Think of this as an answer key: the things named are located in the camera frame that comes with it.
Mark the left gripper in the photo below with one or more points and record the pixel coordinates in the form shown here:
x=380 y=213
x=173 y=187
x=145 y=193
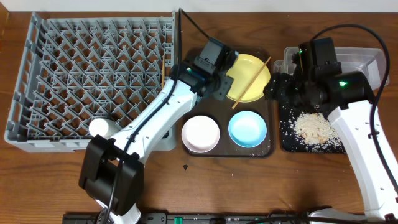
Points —
x=223 y=89

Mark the light blue bowl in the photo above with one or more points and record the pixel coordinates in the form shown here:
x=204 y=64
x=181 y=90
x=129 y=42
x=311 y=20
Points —
x=247 y=129

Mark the rice and nutshell waste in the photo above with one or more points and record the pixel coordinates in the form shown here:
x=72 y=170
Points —
x=314 y=129

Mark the white paper cup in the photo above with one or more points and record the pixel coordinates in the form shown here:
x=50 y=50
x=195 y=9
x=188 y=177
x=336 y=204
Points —
x=103 y=127

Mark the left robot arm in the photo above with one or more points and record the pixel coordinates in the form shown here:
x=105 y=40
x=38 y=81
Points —
x=113 y=167

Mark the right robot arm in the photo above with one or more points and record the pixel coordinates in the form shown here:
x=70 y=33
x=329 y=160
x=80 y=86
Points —
x=318 y=84

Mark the black waste tray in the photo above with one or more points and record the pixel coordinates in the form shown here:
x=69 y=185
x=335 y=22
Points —
x=289 y=137

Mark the grey dishwasher rack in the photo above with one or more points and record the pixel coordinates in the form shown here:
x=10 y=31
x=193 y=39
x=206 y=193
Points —
x=74 y=70

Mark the yellow plate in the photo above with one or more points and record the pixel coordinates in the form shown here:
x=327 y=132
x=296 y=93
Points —
x=242 y=73

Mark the dark brown serving tray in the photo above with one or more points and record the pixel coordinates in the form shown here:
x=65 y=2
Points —
x=221 y=112

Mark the pink bowl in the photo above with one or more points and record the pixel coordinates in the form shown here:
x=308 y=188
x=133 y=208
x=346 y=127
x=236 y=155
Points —
x=200 y=134

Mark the clear plastic bin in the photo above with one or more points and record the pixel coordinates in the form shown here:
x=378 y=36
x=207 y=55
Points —
x=370 y=61

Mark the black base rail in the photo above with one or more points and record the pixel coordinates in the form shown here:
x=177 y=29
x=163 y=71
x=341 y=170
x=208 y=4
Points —
x=161 y=218

